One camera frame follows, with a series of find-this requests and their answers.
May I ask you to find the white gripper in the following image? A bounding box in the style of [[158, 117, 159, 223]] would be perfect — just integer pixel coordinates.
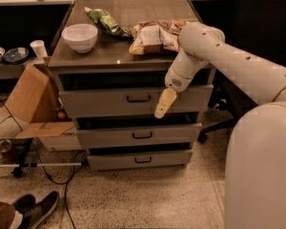
[[154, 49, 209, 118]]

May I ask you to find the grey top drawer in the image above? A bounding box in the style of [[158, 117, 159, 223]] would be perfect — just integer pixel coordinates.
[[59, 85, 213, 118]]

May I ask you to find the grey drawer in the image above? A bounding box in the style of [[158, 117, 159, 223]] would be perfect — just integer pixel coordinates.
[[77, 123, 202, 149], [87, 150, 193, 170], [59, 85, 213, 118]]

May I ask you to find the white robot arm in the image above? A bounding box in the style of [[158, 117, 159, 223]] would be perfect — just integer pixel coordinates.
[[154, 22, 286, 229]]

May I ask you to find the grey middle drawer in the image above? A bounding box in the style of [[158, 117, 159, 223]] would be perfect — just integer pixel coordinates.
[[77, 123, 202, 149]]

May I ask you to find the grey drawer cabinet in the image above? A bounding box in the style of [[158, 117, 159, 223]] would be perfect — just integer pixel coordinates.
[[47, 0, 222, 172]]

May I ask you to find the grey bottom drawer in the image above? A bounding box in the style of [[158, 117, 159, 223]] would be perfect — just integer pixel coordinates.
[[87, 150, 193, 170]]

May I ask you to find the brown snack bag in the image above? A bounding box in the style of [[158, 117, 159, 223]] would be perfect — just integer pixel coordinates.
[[129, 19, 188, 55]]

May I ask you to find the green chip bag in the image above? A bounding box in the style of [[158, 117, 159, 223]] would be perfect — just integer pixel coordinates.
[[85, 7, 133, 38]]

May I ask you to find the white ceramic bowl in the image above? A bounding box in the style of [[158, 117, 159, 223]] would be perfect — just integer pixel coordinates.
[[61, 24, 98, 53]]

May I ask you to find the black office chair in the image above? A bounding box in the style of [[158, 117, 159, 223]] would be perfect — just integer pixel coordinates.
[[193, 0, 286, 143]]

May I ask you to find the brown cardboard box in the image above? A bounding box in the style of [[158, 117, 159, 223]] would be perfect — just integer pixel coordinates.
[[5, 64, 74, 138]]

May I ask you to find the white paper cup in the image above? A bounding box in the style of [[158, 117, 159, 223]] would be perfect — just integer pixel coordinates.
[[30, 40, 48, 59]]

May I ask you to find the black white stand bar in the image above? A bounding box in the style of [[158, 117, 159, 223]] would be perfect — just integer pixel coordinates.
[[0, 138, 84, 177]]

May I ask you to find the black sneaker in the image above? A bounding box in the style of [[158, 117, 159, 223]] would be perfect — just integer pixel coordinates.
[[18, 191, 59, 229], [12, 194, 35, 211]]

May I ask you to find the brown trouser leg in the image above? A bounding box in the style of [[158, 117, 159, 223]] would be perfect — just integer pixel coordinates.
[[0, 201, 15, 229]]

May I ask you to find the black floor cable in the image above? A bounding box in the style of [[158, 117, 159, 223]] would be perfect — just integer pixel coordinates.
[[0, 94, 87, 229]]

